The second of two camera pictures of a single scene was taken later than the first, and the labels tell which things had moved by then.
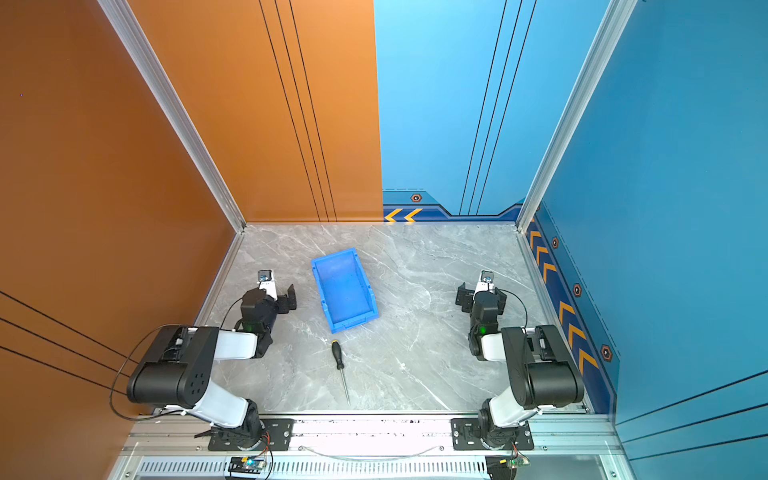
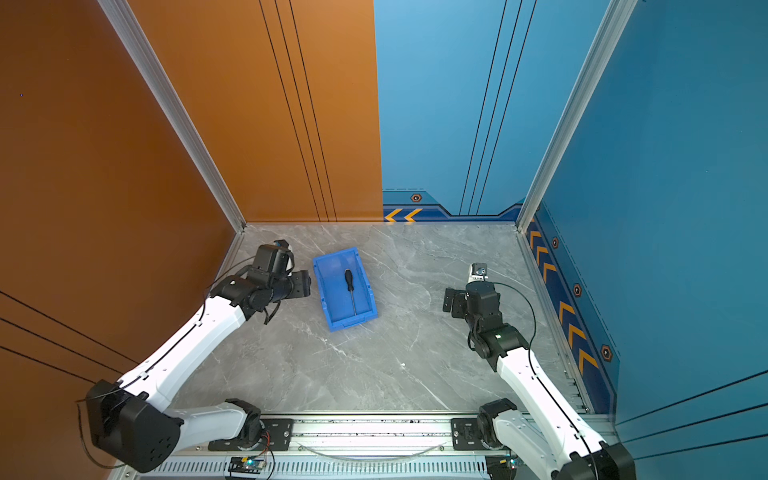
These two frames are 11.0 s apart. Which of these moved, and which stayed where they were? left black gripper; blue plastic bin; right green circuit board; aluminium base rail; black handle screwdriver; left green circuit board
Moved: left black gripper; black handle screwdriver
Stayed: blue plastic bin; aluminium base rail; right green circuit board; left green circuit board
